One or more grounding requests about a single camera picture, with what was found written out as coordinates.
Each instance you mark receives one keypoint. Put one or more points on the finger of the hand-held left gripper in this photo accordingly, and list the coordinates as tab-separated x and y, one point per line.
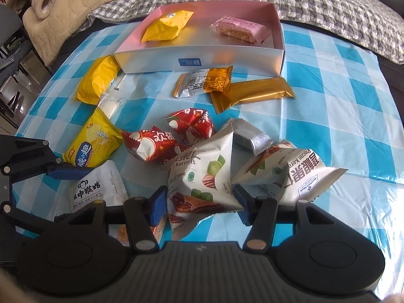
68	172
19	217

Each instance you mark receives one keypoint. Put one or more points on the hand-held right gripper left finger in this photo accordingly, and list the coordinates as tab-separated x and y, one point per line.
158	205

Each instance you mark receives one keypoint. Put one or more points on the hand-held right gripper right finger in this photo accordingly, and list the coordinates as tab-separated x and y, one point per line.
243	203

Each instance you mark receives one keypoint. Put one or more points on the white nut kernel packet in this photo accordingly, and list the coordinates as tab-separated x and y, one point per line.
202	176

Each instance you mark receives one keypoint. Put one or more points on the white pecan packet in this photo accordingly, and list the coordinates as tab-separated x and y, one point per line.
293	176

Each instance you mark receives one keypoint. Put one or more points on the red snack packet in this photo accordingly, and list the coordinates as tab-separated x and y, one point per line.
192	126
148	143

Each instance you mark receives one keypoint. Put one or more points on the clear rice cracker packet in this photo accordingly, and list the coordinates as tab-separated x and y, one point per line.
112	105

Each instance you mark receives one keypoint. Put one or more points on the yellow snack packet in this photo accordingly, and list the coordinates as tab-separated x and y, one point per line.
165	26
97	80

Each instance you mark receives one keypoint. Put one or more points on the yellow-green snack packet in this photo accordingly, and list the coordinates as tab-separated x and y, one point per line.
205	80

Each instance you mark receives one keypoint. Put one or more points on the pink cardboard box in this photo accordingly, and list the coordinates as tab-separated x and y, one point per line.
202	55

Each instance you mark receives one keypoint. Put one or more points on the clear orange cracker packet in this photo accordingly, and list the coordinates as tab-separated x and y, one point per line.
162	228

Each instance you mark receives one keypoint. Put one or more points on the white monkey print packet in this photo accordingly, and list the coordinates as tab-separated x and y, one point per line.
94	186

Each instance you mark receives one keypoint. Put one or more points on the yellow cracker packet blue label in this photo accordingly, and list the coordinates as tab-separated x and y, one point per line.
91	139

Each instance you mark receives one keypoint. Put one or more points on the silver snack packet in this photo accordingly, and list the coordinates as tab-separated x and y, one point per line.
249	135

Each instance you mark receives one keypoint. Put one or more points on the gold snack bar packet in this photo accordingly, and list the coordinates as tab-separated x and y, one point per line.
252	93

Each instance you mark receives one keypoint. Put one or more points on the blue checked tablecloth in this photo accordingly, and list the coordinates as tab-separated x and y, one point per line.
315	101

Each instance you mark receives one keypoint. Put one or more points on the grey chair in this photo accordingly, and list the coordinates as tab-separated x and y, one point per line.
9	22

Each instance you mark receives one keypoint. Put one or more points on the pink snack packet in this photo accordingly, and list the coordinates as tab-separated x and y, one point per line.
240	28

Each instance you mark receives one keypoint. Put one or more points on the grey checked quilt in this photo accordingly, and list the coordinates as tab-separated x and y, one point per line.
315	3

